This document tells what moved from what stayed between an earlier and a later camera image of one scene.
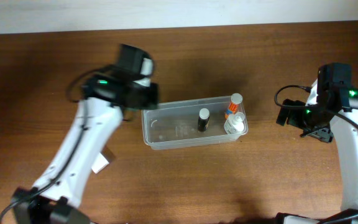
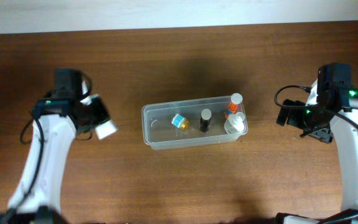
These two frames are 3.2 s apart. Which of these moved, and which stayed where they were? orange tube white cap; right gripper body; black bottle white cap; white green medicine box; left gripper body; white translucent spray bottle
Moved: left gripper body; white green medicine box
Stayed: orange tube white cap; white translucent spray bottle; right gripper body; black bottle white cap
